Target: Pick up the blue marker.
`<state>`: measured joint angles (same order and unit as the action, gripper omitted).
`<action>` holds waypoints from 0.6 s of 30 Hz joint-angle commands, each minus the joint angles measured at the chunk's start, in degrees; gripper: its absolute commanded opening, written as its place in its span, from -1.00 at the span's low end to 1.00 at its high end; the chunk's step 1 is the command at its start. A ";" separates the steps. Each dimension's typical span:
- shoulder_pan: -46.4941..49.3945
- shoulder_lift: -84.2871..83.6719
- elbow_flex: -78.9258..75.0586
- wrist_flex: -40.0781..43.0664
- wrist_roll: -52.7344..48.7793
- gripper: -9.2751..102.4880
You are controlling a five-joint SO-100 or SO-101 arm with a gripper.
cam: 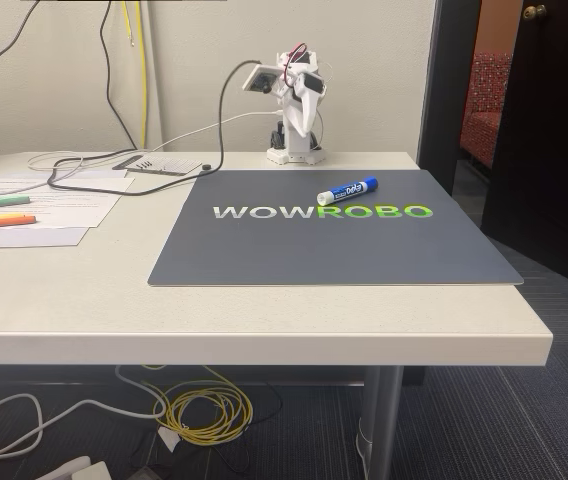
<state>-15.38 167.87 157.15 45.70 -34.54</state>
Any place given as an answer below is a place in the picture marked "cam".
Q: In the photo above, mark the blue Expo marker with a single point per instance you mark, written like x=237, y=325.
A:
x=349, y=190

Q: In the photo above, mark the dark grey WOWROBO mat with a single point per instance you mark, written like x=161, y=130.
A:
x=334, y=245

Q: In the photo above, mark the red patterned chair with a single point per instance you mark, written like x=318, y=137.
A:
x=486, y=115

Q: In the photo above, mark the white paper sheet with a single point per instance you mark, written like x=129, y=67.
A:
x=24, y=237
x=109, y=184
x=74, y=207

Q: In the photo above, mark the brass door knob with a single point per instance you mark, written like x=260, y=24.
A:
x=534, y=12

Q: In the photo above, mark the dark wooden door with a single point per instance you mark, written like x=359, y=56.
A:
x=554, y=150

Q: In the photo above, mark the metal table leg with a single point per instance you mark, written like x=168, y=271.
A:
x=381, y=425

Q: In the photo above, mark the white power strip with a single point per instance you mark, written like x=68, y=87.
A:
x=76, y=470

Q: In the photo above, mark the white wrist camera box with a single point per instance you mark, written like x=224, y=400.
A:
x=260, y=78

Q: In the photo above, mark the dark door frame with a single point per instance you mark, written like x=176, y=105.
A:
x=449, y=90

